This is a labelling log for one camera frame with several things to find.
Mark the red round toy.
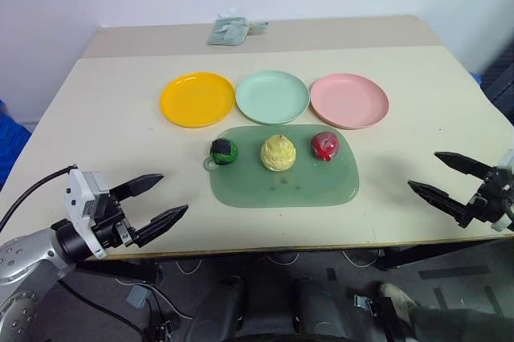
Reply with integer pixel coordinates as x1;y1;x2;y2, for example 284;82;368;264
309;130;341;163

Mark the translucent green cutting mat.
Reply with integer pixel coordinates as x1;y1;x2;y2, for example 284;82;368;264
202;124;361;209

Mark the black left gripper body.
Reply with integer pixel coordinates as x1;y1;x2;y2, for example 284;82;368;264
91;189;140;250

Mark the dark trouser leg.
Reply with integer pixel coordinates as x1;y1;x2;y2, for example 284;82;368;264
408;304;514;342

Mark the pink plate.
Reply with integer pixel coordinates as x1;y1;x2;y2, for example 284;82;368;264
309;72;390;132

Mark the black ribbed object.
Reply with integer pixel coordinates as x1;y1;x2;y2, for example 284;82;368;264
479;33;514;128

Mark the mint green plate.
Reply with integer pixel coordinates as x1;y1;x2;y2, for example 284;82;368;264
235;69;312;126

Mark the small grey box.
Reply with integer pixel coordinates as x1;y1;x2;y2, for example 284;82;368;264
125;284;151;310

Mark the folded green cloth bag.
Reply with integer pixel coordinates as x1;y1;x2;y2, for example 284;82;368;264
206;14;271;47

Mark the white shoe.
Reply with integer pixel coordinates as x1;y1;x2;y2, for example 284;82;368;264
378;282;423;320

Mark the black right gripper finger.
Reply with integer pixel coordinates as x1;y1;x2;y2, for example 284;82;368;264
406;180;477;230
434;151;493;179

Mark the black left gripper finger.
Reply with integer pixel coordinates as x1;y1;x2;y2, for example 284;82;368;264
109;173;165;202
133;203;190;249

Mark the black floor cable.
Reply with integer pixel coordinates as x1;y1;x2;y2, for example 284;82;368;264
57;279;146;341

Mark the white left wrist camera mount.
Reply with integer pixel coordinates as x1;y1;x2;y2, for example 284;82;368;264
63;168;112;259

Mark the blue plastic crate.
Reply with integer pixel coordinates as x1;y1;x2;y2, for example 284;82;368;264
0;97;33;195

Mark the black table frame bar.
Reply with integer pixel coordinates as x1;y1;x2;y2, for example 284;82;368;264
374;238;505;271

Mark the yellow round toy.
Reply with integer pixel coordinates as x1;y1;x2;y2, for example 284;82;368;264
259;133;298;173

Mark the green and black ball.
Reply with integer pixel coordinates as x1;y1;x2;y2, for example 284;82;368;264
210;137;239;167

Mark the dark rounded shape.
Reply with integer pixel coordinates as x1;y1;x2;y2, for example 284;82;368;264
292;276;354;342
191;275;247;342

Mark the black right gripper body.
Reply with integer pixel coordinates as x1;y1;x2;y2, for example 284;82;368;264
466;165;514;226

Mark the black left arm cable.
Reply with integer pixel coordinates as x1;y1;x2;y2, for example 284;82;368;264
0;164;79;233

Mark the yellow plate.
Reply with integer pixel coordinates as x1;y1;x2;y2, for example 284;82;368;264
159;71;237;129

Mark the metal caster wheel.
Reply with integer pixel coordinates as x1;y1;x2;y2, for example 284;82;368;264
353;293;373;311

